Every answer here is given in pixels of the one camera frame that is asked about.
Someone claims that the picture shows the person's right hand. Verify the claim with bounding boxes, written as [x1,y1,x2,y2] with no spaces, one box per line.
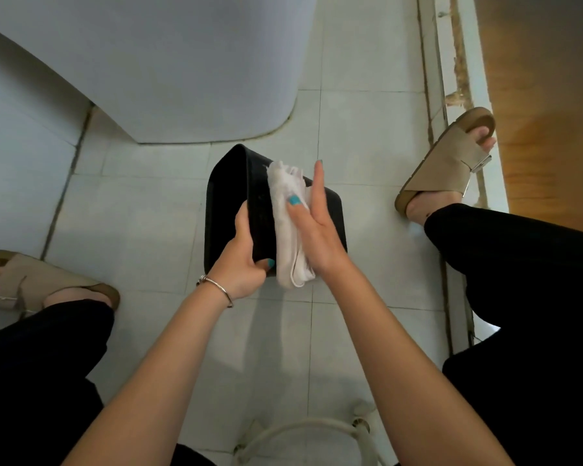
[286,160,353,282]

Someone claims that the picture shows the person's left hand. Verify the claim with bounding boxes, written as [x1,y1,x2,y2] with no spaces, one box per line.
[206,201,276,302]

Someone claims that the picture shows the white cleaning cloth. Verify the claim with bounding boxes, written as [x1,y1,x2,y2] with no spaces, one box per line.
[266,160,317,290]

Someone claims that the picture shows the black plastic bin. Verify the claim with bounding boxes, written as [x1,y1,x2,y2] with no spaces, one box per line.
[204,143,348,277]

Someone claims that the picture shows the person's left forearm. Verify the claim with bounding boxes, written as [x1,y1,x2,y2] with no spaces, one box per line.
[62,276,234,466]

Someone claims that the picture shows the person's right forearm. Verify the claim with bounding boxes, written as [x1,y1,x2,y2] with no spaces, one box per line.
[321,264,516,466]

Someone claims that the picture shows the person's right foot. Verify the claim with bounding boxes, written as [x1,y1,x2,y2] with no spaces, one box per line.
[406,126,497,227]

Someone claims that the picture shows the person's foot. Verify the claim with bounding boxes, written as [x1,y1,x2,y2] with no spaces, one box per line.
[0,267,113,310]
[406,126,497,227]

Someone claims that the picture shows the beige sandal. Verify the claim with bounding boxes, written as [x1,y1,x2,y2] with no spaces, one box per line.
[394,107,496,219]
[0,250,121,319]

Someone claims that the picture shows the white rounded appliance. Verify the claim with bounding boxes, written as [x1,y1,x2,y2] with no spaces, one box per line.
[0,0,319,145]

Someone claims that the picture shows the person's left foot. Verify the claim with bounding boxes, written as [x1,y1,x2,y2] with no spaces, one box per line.
[0,267,113,310]

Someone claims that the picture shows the white door threshold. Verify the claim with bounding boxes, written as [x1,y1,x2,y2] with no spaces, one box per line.
[418,0,511,356]

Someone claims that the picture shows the person's right leg black trousers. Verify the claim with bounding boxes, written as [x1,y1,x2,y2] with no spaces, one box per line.
[424,204,583,466]

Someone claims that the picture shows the person's leg black trousers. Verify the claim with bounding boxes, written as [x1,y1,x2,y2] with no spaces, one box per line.
[0,300,215,466]
[424,204,583,466]

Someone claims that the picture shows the person's left leg black trousers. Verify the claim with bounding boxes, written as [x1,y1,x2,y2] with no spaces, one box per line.
[0,300,215,466]

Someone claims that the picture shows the silver bracelet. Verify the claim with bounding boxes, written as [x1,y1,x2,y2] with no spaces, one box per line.
[196,274,235,308]

